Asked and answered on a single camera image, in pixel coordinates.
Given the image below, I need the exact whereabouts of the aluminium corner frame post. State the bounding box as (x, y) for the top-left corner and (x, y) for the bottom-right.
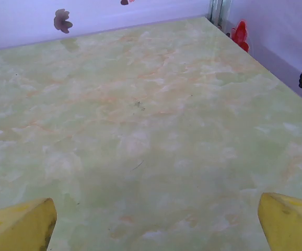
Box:
(208, 0), (232, 26)

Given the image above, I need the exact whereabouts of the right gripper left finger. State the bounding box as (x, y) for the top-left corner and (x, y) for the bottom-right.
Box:
(0, 197), (57, 251)

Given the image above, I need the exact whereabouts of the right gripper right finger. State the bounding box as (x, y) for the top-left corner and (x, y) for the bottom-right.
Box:
(257, 192), (302, 251)

